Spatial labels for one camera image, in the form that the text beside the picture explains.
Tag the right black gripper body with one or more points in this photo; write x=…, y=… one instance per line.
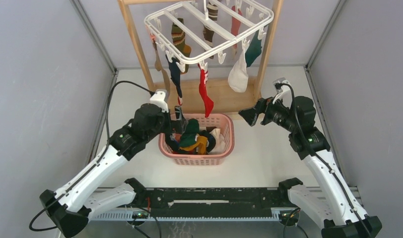
x=274, y=112

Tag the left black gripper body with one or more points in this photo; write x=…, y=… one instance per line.
x=169, y=126

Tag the green dotted sock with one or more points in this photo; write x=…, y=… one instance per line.
x=190, y=133

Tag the pink plastic laundry basket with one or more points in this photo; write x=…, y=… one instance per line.
x=221, y=121

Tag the red fuzzy sock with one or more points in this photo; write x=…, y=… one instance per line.
x=207, y=101

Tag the mustard yellow sock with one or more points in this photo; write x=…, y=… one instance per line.
x=200, y=146

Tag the black patterned sock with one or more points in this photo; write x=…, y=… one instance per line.
x=173, y=143

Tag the white sock front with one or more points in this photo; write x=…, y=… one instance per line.
x=219, y=142

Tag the white sock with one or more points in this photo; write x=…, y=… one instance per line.
x=238, y=77
x=219, y=142

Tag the white plastic clip hanger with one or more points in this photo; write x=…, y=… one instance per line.
x=188, y=35

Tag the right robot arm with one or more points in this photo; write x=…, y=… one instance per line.
x=340, y=215

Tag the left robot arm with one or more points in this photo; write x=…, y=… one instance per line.
x=72, y=206

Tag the navy lettered sock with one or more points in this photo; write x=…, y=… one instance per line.
x=176, y=78

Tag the tan ribbed sock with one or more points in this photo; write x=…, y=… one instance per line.
x=158, y=65

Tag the dark green reindeer sock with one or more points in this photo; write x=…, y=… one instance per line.
x=254, y=50

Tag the olive striped sock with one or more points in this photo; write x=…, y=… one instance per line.
x=179, y=40

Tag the brown striped sock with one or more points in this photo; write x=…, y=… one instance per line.
x=208, y=33

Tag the wooden hanger rack frame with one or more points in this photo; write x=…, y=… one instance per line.
x=218, y=89

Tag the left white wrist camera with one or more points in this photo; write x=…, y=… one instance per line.
x=160, y=98

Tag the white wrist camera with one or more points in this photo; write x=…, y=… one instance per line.
x=160, y=98
x=282, y=88

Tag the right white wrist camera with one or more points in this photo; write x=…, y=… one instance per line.
x=282, y=88

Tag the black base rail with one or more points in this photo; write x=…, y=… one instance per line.
x=234, y=203

